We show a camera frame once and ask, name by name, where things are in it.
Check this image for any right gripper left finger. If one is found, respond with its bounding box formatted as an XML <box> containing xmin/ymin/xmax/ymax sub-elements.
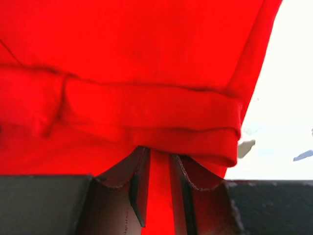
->
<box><xmin>0</xmin><ymin>147</ymin><xmax>150</xmax><ymax>235</ymax></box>

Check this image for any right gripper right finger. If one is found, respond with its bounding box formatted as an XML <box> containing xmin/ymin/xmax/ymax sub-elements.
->
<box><xmin>170</xmin><ymin>155</ymin><xmax>313</xmax><ymax>235</ymax></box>

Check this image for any red t-shirt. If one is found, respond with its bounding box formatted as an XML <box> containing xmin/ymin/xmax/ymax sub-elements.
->
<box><xmin>0</xmin><ymin>0</ymin><xmax>281</xmax><ymax>235</ymax></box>

